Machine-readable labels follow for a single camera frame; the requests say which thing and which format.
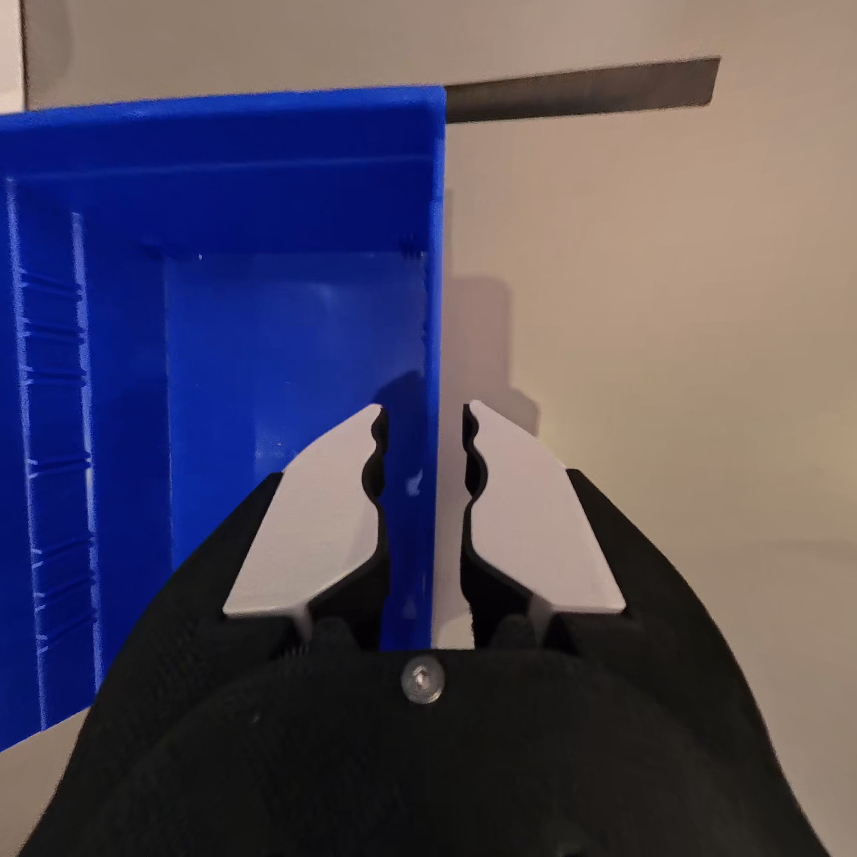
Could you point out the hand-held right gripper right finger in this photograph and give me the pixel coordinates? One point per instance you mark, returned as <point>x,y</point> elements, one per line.
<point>549,536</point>

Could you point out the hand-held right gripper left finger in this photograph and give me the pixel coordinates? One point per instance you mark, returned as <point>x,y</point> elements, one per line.
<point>301,536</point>

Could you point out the blue plastic bin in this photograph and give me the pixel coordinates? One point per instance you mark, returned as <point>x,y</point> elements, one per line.
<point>201,335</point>

